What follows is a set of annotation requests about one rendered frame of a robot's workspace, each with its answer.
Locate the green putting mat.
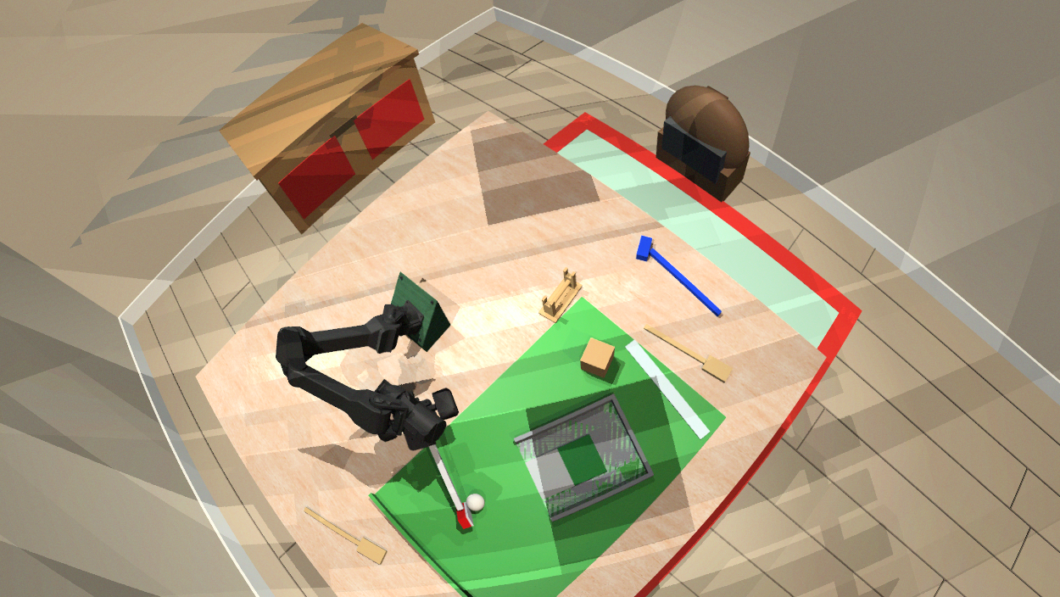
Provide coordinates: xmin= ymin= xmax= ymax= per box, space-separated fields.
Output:
xmin=375 ymin=297 xmax=726 ymax=597

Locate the white ball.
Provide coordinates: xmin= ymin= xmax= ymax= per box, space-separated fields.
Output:
xmin=466 ymin=494 xmax=485 ymax=511

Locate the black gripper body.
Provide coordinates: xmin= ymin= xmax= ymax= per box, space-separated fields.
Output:
xmin=377 ymin=388 xmax=459 ymax=443

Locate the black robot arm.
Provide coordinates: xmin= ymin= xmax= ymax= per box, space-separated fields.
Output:
xmin=276 ymin=300 xmax=447 ymax=451

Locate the blue toy putter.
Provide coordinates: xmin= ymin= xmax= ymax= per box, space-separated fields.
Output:
xmin=636 ymin=236 xmax=722 ymax=316

